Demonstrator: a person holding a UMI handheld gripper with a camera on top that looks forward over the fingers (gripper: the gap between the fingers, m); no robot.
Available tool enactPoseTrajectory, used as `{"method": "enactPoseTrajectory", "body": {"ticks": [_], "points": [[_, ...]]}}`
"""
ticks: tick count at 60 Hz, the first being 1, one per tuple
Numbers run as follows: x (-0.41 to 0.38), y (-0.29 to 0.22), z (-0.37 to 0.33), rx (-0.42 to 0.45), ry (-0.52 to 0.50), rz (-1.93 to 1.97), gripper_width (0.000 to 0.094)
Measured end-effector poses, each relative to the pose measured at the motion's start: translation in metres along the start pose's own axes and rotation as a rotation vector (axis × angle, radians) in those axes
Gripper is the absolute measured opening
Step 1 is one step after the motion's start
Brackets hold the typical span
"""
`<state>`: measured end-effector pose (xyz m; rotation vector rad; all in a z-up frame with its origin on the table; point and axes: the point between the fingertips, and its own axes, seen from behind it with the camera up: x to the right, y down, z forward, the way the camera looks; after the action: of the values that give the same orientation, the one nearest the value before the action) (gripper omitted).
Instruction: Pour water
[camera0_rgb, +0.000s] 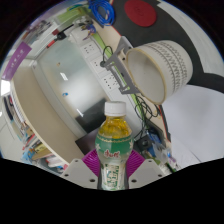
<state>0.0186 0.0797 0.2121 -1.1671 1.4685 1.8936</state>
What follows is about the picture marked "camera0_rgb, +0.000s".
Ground ceiling lights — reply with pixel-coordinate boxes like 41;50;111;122
0;79;12;98

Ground flat round red coaster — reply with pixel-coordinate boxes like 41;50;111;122
124;0;158;28

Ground green-label tea bottle white cap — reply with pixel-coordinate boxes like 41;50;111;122
94;100;135;192

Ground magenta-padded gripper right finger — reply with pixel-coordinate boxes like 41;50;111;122
125;148;168;190

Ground black cables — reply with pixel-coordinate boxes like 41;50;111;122
133;93;162;141

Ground white patterned cup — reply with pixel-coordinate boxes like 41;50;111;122
125;40;194;106

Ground grey metal laptop stand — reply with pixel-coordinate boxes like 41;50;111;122
99;35;141;95

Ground coiled blue cable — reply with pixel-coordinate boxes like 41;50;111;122
87;0;116;27

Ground small blue box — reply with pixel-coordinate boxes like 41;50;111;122
146;130;162;158

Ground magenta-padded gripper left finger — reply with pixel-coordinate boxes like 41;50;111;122
59;148;103;190

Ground black desk mat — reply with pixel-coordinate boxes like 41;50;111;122
112;0;224;95

